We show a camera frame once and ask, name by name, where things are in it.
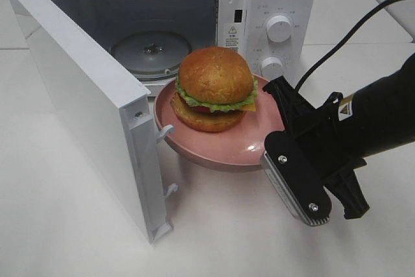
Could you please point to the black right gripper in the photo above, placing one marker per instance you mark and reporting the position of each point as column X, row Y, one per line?
column 300, row 185

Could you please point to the pink round plate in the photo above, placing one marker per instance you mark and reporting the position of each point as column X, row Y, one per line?
column 235, row 150

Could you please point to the burger with lettuce and cheese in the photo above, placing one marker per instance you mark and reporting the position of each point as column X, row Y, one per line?
column 214, row 89

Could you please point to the white microwave door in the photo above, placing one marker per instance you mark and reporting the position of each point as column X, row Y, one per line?
column 106, row 109

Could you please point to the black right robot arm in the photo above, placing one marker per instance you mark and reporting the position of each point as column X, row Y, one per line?
column 378, row 117

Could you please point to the lower white microwave knob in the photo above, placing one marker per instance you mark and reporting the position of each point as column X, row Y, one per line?
column 271, row 68

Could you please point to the white microwave knob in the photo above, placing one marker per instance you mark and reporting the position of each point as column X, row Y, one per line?
column 271, row 68
column 279, row 28

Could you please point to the upper white microwave knob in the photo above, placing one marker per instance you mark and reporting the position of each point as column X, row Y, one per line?
column 279, row 28

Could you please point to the white warning label sticker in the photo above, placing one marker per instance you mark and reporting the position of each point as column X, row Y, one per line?
column 232, row 32

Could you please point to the glass microwave turntable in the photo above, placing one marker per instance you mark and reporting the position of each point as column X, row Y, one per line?
column 152, row 55

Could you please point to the white microwave oven body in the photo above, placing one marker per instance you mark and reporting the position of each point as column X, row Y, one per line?
column 200, row 22

